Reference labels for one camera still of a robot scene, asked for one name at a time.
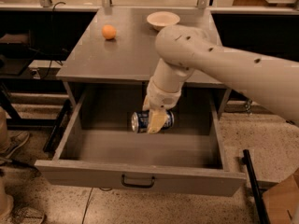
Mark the black drawer handle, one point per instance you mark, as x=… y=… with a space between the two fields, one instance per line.
x=138 y=183

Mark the blue pepsi can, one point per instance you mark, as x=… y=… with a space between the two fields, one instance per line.
x=140 y=121

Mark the black pole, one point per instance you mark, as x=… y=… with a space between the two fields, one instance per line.
x=258 y=197

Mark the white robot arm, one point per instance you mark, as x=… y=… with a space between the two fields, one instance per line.
x=270 y=81

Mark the grey cabinet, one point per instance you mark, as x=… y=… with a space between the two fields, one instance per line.
x=114 y=72

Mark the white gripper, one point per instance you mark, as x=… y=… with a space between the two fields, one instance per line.
x=162 y=99

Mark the grey sneaker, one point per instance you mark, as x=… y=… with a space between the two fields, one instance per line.
x=26 y=215
x=15 y=143

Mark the orange fruit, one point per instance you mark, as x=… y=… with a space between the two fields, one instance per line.
x=109 y=32

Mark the white bowl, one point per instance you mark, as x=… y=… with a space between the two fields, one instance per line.
x=158 y=20

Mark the grey sneaker lower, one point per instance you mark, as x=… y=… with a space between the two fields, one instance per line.
x=26 y=215

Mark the cardboard box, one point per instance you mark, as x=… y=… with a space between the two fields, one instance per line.
x=282 y=201

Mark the grey sneaker upper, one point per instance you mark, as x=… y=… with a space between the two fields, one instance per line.
x=15 y=143

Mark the open grey top drawer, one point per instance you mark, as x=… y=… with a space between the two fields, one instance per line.
x=97 y=149

